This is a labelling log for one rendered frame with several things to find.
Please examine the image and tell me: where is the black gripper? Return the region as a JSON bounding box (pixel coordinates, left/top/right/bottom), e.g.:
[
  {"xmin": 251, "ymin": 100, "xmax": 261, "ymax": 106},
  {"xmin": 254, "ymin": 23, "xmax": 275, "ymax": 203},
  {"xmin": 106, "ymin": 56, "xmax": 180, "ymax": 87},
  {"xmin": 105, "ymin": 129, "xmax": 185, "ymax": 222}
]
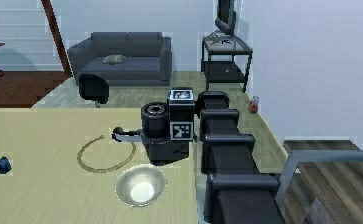
[{"xmin": 111, "ymin": 102, "xmax": 191, "ymax": 167}]

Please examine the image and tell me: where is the silver metal bowl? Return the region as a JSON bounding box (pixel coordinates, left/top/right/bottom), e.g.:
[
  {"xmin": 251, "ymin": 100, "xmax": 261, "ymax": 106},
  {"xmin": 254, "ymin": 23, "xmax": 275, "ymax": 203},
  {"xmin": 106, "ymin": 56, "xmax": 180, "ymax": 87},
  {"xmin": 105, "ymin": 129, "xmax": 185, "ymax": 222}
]
[{"xmin": 114, "ymin": 165, "xmax": 168, "ymax": 208}]

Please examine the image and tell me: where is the dark grey sofa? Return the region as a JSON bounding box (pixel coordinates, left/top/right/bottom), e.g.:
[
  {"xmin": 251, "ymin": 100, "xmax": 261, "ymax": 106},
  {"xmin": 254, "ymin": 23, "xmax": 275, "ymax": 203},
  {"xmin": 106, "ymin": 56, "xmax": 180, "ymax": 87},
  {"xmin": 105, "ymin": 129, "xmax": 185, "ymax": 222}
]
[{"xmin": 67, "ymin": 31, "xmax": 173, "ymax": 88}]

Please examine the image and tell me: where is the grey patterned cushion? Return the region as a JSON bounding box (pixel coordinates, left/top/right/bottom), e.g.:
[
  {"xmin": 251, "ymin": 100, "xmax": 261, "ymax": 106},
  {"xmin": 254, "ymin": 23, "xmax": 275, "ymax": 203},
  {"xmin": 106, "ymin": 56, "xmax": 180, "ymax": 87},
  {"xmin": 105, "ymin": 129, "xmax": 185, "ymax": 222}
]
[{"xmin": 101, "ymin": 54, "xmax": 128, "ymax": 66}]

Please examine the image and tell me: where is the black glass-top side table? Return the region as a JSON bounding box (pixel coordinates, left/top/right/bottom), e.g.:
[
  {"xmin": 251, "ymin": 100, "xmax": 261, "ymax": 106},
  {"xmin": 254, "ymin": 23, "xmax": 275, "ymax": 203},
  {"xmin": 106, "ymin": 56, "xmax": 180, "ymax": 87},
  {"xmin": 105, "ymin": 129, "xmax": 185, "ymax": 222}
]
[{"xmin": 200, "ymin": 35, "xmax": 254, "ymax": 94}]

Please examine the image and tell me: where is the small dark blue object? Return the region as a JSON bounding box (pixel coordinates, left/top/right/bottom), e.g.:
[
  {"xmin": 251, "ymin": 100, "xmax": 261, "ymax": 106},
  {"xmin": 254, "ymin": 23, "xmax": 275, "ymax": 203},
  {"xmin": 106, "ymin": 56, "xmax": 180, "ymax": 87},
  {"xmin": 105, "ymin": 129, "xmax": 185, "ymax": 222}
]
[{"xmin": 0, "ymin": 156, "xmax": 13, "ymax": 176}]

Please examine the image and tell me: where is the orange bottle with white cap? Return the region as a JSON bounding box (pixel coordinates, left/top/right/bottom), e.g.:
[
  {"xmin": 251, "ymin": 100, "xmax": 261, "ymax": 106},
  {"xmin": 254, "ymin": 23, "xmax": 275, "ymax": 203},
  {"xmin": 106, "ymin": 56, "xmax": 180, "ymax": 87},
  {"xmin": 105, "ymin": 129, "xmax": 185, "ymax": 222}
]
[{"xmin": 248, "ymin": 95, "xmax": 261, "ymax": 115}]

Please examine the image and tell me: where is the black television set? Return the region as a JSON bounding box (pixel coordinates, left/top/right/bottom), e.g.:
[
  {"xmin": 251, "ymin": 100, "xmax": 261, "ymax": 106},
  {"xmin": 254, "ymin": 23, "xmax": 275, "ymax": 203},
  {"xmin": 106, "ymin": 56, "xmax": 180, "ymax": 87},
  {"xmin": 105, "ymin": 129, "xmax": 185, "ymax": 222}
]
[{"xmin": 214, "ymin": 0, "xmax": 238, "ymax": 38}]

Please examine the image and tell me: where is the brown ring-shaped hoop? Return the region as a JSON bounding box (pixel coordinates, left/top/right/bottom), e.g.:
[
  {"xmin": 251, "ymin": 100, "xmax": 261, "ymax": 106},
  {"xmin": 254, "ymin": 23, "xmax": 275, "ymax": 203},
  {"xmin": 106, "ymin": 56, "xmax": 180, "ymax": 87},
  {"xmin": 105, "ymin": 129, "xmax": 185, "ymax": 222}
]
[{"xmin": 76, "ymin": 134, "xmax": 137, "ymax": 174}]

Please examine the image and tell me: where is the brown wooden post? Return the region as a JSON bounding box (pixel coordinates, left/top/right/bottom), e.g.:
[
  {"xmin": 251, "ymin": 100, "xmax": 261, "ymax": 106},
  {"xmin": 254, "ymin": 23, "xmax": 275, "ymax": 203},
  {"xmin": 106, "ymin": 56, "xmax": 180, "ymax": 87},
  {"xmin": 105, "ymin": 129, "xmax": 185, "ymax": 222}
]
[{"xmin": 40, "ymin": 0, "xmax": 73, "ymax": 79}]

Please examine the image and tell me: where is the brown wooden table grey frame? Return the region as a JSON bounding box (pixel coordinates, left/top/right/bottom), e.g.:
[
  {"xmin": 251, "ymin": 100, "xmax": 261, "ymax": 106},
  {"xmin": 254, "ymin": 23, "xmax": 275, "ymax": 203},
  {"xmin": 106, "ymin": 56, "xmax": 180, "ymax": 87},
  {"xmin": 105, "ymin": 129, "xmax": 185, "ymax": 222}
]
[{"xmin": 275, "ymin": 139, "xmax": 363, "ymax": 224}]

